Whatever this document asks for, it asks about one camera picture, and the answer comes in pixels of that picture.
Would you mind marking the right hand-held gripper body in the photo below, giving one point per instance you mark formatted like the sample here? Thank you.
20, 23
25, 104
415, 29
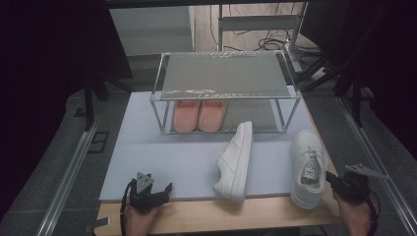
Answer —
354, 188

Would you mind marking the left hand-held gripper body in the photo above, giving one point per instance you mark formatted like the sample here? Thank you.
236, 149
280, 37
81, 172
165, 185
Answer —
144, 196

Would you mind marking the white sneaker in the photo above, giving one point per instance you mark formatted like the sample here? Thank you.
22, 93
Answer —
234, 164
300, 147

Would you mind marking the pink slipper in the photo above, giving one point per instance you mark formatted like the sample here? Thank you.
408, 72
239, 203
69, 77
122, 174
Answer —
186, 118
211, 116

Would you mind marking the two-tier metal shoe rack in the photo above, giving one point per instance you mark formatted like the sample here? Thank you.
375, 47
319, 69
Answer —
226, 75

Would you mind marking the person's left hand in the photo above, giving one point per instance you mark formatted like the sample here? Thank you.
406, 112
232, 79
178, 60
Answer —
141, 224

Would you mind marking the person's right hand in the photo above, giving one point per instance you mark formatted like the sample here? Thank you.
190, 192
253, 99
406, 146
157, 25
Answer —
355, 218

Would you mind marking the light blue mat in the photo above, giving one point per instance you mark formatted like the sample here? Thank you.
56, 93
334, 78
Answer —
170, 157

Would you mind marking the black tripod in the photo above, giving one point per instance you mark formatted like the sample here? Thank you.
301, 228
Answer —
357, 98

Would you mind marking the black stand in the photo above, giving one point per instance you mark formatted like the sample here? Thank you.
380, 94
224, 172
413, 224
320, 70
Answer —
88, 98

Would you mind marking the grey panel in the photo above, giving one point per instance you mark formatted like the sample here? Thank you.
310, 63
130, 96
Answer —
150, 29

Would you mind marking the white metal stand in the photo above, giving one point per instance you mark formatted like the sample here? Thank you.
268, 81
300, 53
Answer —
259, 22

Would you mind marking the metal floor rail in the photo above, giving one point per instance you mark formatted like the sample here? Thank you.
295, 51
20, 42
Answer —
65, 183
377, 157

